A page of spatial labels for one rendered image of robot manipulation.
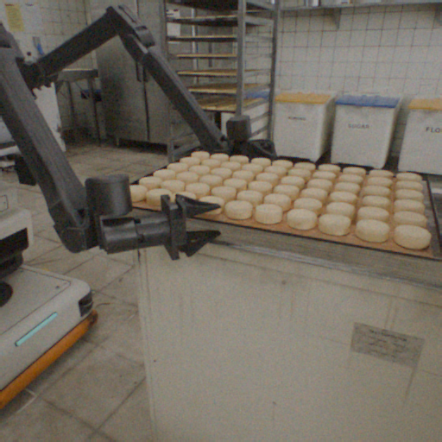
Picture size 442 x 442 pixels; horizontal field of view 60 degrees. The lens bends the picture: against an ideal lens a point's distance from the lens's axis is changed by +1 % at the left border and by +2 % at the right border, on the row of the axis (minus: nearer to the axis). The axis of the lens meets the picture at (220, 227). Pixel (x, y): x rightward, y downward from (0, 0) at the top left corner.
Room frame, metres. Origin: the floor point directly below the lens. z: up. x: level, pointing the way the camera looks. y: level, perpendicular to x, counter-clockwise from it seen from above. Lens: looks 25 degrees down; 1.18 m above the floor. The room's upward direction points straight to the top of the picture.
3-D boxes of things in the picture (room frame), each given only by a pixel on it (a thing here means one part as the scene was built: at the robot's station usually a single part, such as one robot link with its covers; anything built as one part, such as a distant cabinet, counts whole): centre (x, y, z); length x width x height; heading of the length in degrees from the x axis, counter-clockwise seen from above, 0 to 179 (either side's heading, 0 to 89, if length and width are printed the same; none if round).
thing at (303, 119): (4.29, -0.92, 0.38); 0.64 x 0.54 x 0.77; 152
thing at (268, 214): (0.62, -0.09, 0.91); 0.05 x 0.05 x 0.02
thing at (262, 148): (1.01, -0.12, 0.92); 0.09 x 0.07 x 0.07; 22
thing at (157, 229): (0.58, 0.11, 0.90); 0.07 x 0.07 x 0.10; 22
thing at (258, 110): (4.60, -0.35, 0.38); 0.64 x 0.54 x 0.77; 154
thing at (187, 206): (0.61, 0.04, 0.91); 0.09 x 0.07 x 0.07; 112
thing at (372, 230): (0.55, -0.25, 0.91); 0.05 x 0.05 x 0.02
